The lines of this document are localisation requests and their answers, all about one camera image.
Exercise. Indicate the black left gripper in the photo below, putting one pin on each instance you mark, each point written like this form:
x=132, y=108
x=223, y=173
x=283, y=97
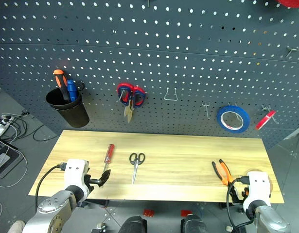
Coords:
x=91, y=180

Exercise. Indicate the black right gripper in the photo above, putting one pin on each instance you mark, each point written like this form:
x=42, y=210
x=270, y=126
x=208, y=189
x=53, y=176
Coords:
x=238, y=197

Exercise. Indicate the orange black pliers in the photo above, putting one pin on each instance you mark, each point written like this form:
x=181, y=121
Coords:
x=225, y=173

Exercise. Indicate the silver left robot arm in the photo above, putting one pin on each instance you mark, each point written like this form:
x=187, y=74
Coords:
x=57, y=208

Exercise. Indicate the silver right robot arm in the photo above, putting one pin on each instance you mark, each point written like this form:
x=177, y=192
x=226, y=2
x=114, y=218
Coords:
x=268, y=218

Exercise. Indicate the dark grey metal pegboard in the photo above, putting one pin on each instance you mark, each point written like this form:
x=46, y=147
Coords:
x=149, y=48

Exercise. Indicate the dark rounded shape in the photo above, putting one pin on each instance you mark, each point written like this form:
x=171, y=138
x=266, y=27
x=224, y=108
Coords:
x=194, y=224
x=133, y=225

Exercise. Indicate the black cup holder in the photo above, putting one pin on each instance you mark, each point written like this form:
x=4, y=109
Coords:
x=71, y=114

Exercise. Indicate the blue tape roll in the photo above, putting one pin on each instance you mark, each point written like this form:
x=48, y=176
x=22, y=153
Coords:
x=221, y=121

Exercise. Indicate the straight metal peg hook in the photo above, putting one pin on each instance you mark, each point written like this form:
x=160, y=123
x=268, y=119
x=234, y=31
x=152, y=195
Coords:
x=206, y=110

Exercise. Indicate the metal double peg hook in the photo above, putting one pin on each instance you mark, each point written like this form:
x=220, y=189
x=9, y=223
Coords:
x=267, y=108

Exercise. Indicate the white shoe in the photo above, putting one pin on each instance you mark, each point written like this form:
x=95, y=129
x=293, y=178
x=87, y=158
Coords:
x=16, y=227

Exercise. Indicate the black flat floor box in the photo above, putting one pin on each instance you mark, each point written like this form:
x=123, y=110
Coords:
x=4, y=161

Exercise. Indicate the red round object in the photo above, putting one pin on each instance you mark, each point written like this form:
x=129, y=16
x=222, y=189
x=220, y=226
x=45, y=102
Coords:
x=292, y=3

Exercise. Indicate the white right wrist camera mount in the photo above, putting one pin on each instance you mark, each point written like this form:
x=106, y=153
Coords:
x=257, y=189

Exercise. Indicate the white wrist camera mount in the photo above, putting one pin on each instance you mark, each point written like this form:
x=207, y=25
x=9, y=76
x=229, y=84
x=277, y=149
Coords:
x=257, y=189
x=75, y=174

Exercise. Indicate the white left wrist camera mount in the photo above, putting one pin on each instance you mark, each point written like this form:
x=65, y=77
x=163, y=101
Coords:
x=75, y=174

